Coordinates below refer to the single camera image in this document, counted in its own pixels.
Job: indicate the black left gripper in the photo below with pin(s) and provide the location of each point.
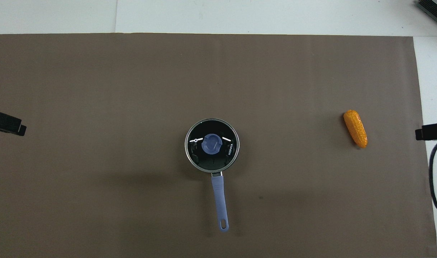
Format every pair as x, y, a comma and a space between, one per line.
3, 122

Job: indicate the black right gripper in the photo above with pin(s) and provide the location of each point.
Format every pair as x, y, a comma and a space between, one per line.
436, 130

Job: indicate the yellow toy corn cob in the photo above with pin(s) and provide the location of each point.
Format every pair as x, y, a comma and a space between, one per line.
355, 129

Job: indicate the glass lid blue knob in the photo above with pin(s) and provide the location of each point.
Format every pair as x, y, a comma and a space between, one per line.
212, 144

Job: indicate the brown table mat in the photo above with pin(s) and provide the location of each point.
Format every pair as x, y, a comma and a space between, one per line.
96, 89

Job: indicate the black ribbed metal device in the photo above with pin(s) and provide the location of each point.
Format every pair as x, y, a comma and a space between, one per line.
435, 7

